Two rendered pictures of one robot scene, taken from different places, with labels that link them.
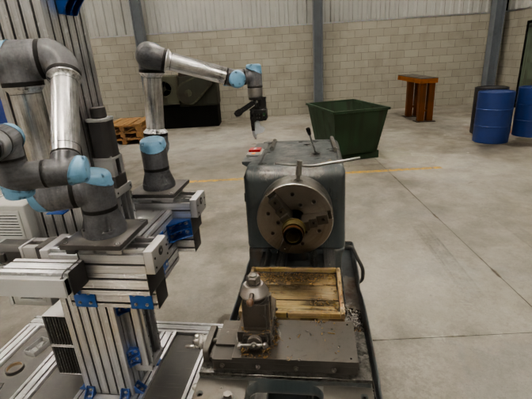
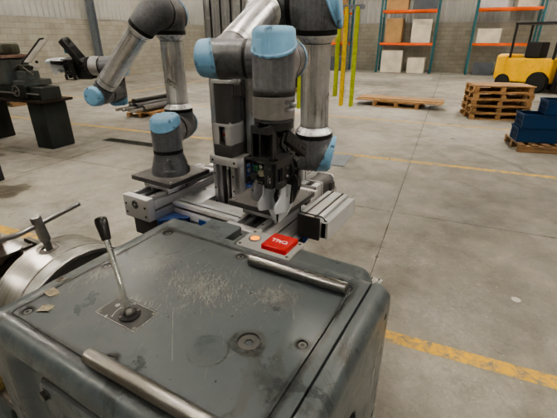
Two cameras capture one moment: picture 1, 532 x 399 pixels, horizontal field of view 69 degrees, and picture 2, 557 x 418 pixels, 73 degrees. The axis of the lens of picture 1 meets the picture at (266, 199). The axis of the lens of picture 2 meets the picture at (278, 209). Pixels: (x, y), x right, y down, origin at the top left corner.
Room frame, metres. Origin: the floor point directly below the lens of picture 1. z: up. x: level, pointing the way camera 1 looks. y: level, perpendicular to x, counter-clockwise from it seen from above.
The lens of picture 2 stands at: (2.24, -0.61, 1.66)
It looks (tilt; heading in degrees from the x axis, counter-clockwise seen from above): 25 degrees down; 112
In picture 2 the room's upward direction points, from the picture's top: straight up
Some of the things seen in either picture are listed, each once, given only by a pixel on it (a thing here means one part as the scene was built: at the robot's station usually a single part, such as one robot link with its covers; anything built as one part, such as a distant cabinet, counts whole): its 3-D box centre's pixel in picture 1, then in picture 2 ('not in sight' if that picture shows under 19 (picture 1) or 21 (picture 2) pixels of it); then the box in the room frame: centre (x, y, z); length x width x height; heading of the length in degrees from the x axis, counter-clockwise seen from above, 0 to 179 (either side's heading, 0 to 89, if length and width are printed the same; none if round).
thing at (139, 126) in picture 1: (130, 130); not in sight; (9.21, 3.11, 0.22); 1.25 x 0.86 x 0.44; 2
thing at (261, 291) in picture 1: (253, 288); not in sight; (0.89, 0.05, 1.13); 0.08 x 0.08 x 0.03
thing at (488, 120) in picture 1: (493, 116); not in sight; (6.88, -4.15, 0.44); 0.59 x 0.59 x 0.88
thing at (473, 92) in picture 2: not in sight; (496, 100); (3.52, 9.41, 0.36); 1.26 x 0.86 x 0.73; 10
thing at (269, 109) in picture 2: (255, 92); (275, 108); (1.97, 0.02, 1.55); 0.08 x 0.08 x 0.05
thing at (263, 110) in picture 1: (257, 108); (272, 153); (1.97, 0.01, 1.47); 0.09 x 0.08 x 0.12; 82
